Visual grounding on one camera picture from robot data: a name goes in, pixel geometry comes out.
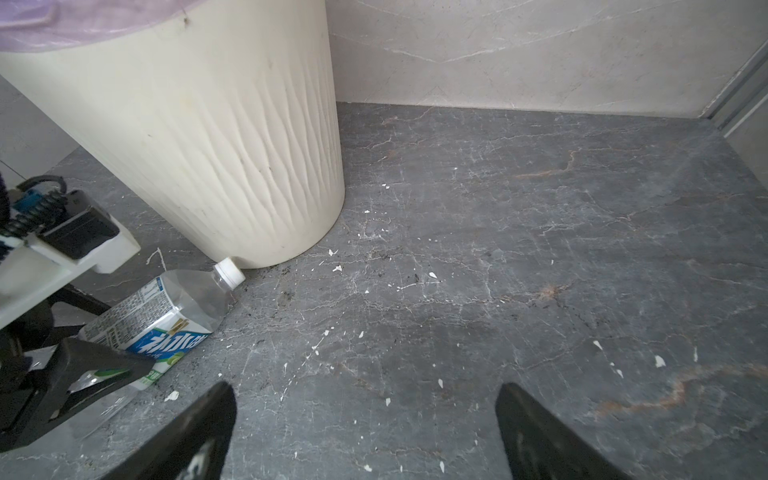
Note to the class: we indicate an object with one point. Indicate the cream ribbed waste bin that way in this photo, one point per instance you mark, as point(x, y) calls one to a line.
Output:
point(222, 119)

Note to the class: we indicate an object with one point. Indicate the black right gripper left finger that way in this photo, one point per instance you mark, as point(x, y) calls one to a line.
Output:
point(193, 446)

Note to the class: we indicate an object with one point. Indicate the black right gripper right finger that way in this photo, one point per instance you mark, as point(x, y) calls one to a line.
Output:
point(539, 446)

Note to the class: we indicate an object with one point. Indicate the pink bin liner bag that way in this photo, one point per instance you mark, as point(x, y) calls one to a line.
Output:
point(48, 25)

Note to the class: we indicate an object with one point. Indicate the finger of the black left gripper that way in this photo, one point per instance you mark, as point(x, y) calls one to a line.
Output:
point(65, 312)
point(44, 400)

